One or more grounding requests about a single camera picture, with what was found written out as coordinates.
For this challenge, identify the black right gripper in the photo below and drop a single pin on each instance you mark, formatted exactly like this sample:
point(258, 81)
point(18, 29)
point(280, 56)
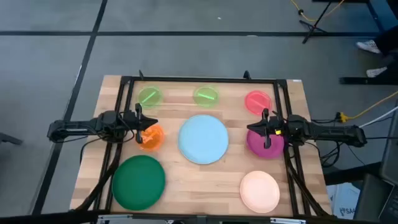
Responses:
point(276, 127)

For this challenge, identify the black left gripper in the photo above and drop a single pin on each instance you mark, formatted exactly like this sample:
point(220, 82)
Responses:
point(130, 120)

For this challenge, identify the small transparent orange plate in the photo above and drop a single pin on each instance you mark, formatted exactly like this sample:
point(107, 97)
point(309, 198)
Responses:
point(154, 140)

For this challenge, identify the medium magenta plate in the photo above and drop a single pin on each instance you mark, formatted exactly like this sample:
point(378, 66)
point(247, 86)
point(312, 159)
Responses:
point(276, 150)

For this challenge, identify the large dark green plate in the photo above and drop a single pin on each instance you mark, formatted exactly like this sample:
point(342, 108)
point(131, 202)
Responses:
point(138, 183)

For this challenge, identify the medium peach plate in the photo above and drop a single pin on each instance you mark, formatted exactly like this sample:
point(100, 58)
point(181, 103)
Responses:
point(259, 192)

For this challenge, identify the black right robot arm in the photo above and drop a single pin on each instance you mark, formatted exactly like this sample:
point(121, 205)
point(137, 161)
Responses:
point(326, 132)

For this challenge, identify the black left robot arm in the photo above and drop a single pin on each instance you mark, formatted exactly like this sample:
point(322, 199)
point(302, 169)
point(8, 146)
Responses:
point(74, 127)

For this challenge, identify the large light blue plate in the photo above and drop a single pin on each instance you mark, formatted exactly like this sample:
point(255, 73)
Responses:
point(203, 139)

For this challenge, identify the black desk foot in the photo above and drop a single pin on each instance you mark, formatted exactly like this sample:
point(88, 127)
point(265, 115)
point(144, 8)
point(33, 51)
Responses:
point(357, 80)

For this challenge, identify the white printed bag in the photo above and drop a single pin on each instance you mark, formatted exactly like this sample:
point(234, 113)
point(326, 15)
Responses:
point(345, 199)

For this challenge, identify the black tripod stand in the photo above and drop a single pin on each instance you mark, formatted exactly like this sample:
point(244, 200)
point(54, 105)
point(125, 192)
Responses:
point(314, 27)

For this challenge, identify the person's shoe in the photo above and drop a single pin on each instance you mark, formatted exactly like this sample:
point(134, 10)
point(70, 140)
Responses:
point(374, 72)
point(368, 46)

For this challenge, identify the dark grey box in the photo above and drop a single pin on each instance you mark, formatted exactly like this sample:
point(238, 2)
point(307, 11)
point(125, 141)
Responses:
point(370, 196)

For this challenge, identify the grey stand foot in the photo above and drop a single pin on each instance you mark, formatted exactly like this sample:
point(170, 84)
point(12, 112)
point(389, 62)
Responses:
point(9, 138)

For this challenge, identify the black crossbar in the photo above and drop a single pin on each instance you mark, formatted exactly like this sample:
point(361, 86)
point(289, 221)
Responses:
point(46, 217)

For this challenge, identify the laptop keyboard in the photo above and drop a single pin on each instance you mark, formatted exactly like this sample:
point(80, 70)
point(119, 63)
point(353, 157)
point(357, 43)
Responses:
point(391, 208)

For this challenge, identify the person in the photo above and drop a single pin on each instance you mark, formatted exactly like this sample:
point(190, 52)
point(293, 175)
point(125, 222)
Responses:
point(390, 43)

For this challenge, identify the black aluminium table frame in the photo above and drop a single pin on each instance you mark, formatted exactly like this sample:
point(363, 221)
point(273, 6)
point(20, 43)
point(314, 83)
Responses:
point(205, 79)

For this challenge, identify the silver camera mount rail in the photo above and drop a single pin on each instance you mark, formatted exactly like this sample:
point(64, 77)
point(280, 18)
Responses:
point(289, 221)

